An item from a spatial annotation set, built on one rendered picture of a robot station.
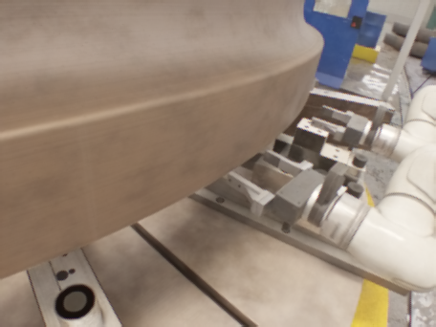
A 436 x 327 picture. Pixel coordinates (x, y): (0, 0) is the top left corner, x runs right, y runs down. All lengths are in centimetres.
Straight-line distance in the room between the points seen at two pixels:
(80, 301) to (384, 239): 55
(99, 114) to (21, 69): 14
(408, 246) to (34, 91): 62
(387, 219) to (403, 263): 7
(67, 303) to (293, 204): 46
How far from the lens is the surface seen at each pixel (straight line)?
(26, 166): 47
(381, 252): 52
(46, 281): 80
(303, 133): 122
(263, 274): 128
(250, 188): 55
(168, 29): 66
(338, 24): 527
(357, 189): 119
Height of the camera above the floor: 132
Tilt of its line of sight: 34 degrees down
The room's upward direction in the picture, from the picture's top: 9 degrees clockwise
